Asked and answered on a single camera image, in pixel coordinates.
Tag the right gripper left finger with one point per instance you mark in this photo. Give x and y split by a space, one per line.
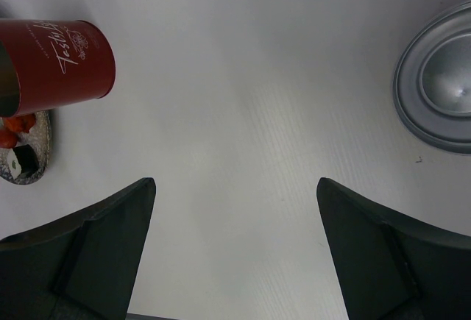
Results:
80 266

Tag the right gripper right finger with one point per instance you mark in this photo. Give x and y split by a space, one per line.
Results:
390 265

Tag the silver tin lid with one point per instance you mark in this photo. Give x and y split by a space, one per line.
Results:
431 82

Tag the red cylindrical tin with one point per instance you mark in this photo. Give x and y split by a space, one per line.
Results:
49 64

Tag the sushi roll piece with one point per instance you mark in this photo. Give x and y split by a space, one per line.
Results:
22 161

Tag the speckled round plate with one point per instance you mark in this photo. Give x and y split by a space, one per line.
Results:
40 139

